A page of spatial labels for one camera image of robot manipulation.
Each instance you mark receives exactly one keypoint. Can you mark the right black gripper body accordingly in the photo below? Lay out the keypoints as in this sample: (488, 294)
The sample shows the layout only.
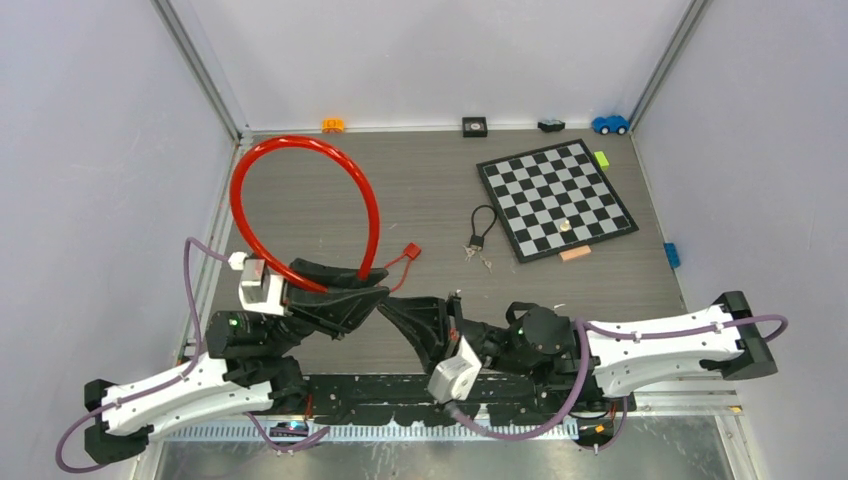
(476, 333)

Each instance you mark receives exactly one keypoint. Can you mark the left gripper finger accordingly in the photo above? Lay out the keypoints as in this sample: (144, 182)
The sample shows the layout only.
(337, 277)
(356, 305)

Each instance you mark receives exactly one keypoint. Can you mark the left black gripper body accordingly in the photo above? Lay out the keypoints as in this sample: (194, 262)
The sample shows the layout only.
(289, 328)

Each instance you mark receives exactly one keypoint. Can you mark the small silver keys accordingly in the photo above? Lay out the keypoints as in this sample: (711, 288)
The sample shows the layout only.
(470, 252)

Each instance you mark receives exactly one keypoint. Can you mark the black cable padlock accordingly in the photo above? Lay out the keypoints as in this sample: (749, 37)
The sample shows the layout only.
(477, 239)

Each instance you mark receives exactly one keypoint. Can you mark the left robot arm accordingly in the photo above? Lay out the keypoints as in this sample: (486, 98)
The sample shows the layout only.
(246, 366)

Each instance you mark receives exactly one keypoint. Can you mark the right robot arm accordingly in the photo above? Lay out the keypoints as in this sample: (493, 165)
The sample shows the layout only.
(609, 359)

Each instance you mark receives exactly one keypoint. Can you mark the tan wooden block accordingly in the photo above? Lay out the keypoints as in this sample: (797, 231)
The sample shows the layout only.
(575, 253)

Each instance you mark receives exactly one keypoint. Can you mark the orange toy block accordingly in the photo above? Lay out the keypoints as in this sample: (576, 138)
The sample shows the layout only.
(333, 125)

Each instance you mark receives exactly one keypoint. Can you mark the black white chessboard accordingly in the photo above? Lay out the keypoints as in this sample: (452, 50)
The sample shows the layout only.
(535, 191)

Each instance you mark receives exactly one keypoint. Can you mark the small black box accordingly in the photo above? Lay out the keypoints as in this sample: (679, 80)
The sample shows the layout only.
(474, 127)

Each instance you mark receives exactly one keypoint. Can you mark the small black toy car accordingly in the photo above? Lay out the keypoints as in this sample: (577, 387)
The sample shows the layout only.
(550, 125)

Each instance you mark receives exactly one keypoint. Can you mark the lime green block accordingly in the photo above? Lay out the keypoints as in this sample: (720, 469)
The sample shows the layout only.
(602, 160)

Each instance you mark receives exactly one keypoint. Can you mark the blue toy brick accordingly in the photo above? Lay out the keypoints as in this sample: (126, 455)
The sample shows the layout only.
(672, 255)

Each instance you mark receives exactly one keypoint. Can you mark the blue toy car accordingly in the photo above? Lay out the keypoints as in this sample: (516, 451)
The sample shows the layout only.
(611, 124)

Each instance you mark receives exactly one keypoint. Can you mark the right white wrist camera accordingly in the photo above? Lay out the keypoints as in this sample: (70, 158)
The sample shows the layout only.
(453, 379)

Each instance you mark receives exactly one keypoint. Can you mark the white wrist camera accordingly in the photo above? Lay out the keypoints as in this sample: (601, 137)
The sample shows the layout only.
(453, 379)
(260, 289)

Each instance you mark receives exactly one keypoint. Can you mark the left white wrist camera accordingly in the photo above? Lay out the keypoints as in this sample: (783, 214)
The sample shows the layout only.
(260, 289)

